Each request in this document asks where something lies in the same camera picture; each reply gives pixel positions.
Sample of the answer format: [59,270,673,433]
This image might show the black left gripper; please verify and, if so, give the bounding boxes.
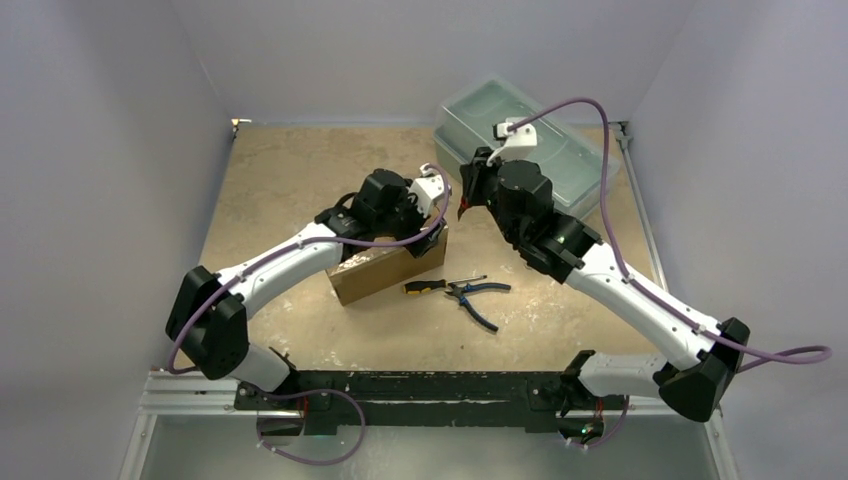
[374,180,444,256]

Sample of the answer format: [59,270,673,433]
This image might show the brown cardboard express box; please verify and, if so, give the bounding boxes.
[326,227,449,306]

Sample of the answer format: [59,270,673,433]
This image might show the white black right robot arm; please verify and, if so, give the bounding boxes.
[458,147,750,423]

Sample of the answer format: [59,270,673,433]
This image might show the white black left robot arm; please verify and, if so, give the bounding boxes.
[166,164,451,409]

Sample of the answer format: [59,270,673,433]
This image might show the translucent green plastic toolbox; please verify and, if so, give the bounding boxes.
[433,76,602,220]

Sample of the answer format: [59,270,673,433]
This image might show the yellow black screwdriver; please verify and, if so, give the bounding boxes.
[403,275,488,295]

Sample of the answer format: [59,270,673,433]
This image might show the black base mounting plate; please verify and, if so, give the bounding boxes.
[234,370,624,435]

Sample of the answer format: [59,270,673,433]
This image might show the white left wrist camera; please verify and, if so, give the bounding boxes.
[409,164,452,217]

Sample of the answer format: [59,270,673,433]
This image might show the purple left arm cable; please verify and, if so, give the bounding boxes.
[165,163,453,465]

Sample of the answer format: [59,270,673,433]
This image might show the blue handled pliers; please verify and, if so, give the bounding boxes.
[446,281,512,334]

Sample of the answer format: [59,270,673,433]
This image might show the aluminium frame rail right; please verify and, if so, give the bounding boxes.
[608,121,694,372]

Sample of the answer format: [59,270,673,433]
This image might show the aluminium frame rail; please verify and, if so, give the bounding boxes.
[608,121,694,372]
[119,369,740,480]

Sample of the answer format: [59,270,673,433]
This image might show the aluminium front frame rail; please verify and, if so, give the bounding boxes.
[119,369,740,480]

